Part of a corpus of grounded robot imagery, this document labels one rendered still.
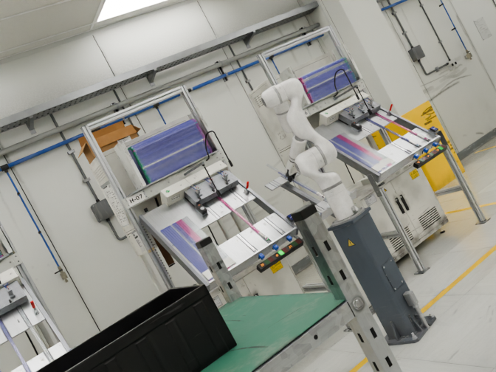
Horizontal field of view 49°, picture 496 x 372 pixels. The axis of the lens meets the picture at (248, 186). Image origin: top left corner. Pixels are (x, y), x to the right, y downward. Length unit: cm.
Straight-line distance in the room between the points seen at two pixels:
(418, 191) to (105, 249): 266
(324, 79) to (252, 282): 173
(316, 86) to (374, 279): 184
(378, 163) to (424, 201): 70
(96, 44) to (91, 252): 192
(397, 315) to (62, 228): 296
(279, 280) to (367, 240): 91
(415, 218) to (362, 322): 354
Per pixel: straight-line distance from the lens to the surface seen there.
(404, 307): 303
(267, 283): 358
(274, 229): 335
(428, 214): 448
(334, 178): 289
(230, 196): 356
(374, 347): 88
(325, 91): 433
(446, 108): 746
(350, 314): 85
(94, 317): 489
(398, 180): 434
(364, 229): 291
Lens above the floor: 119
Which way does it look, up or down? 2 degrees down
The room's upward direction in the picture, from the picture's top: 28 degrees counter-clockwise
